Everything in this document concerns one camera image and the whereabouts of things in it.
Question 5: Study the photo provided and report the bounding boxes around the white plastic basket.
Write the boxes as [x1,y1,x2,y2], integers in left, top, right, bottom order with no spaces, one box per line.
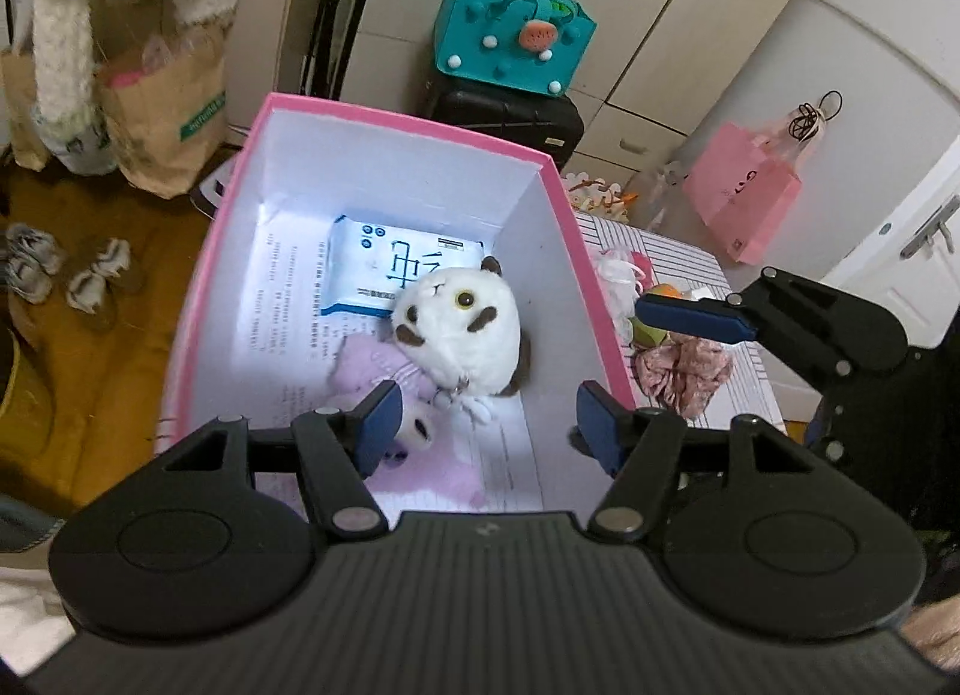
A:
[191,158,241,216]

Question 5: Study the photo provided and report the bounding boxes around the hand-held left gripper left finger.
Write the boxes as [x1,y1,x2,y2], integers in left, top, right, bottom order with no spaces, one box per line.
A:
[161,380,406,538]

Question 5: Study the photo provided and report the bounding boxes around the pink cardboard box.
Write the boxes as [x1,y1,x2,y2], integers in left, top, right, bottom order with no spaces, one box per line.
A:
[154,92,638,516]

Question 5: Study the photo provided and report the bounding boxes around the pink floral fabric scrunchie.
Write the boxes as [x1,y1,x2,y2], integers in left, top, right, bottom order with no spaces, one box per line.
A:
[636,335,734,420]

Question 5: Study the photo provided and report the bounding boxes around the printed paper sheet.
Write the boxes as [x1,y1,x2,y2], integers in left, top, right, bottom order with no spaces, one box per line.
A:
[232,218,541,516]

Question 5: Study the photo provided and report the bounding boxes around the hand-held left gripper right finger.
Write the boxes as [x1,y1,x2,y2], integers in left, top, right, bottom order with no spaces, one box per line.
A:
[576,380,807,542]

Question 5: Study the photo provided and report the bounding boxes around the black hair ties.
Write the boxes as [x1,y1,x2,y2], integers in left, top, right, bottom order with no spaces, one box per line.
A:
[787,91,845,141]

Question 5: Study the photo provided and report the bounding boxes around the white door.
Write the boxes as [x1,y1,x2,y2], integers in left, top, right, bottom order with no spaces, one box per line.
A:
[817,132,960,351]

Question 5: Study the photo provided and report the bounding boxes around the striped tablecloth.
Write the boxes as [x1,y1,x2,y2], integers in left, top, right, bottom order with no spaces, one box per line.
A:
[574,211,788,433]

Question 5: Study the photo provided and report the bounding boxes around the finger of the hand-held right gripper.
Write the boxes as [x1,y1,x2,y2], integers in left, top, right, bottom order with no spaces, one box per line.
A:
[636,266,852,375]

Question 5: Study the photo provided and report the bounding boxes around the blue white wet wipes packet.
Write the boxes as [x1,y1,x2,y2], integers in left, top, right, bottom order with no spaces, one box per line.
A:
[319,215,487,321]

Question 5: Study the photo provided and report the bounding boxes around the black suitcase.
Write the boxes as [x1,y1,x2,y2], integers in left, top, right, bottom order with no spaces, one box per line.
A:
[427,76,586,175]

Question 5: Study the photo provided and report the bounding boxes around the white orange plastic package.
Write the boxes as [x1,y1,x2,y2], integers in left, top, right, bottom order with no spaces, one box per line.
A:
[562,171,638,220]

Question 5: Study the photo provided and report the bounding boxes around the purple plush toy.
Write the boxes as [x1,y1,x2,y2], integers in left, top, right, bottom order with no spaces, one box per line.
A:
[326,333,488,508]

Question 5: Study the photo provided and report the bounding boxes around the brown paper bag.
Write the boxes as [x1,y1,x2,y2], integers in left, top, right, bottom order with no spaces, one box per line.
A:
[97,12,230,199]
[0,42,53,175]

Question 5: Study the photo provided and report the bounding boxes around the teal felt handbag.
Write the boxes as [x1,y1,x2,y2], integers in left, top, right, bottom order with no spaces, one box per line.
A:
[435,0,599,97]

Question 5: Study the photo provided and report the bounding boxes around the metal door handle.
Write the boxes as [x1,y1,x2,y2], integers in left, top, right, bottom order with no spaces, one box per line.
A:
[898,196,960,261]

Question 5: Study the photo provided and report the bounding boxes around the beige wardrobe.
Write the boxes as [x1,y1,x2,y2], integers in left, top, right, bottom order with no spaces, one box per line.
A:
[225,0,871,186]

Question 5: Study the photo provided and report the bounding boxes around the clear plastic bottle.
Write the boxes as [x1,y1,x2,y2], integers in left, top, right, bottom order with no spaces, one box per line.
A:
[622,162,687,227]

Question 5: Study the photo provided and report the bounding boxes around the pink paper bag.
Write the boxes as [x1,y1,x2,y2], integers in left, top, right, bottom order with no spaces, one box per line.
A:
[681,122,803,266]

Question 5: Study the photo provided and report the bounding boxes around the green orange plush toy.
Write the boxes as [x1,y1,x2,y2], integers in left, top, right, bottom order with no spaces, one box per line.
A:
[626,281,702,352]

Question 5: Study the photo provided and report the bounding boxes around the yellow basin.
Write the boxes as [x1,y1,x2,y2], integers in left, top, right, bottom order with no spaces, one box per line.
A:
[0,323,57,441]

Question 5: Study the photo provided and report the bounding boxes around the cream fleece pajamas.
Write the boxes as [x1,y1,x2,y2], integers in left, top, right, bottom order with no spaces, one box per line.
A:
[30,0,248,178]

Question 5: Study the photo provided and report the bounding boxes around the white panda plush toy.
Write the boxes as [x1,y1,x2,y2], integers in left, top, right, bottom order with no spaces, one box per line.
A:
[390,256,532,400]

